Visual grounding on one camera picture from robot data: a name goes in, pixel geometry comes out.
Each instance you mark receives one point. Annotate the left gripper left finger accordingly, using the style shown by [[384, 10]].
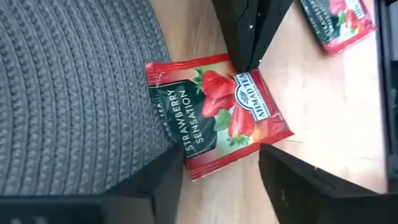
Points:
[[149, 193]]

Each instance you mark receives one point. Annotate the red strawberry tea bag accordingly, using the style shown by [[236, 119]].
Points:
[[217, 124], [335, 25]]

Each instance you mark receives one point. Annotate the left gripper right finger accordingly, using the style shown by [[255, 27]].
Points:
[[295, 193]]

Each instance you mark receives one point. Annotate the black aluminium table frame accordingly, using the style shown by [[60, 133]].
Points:
[[388, 93]]

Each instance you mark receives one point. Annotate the round grey woven placemat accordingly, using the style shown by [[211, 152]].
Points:
[[77, 93]]

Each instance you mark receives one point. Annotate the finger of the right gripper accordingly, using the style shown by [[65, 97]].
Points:
[[267, 25], [239, 31]]

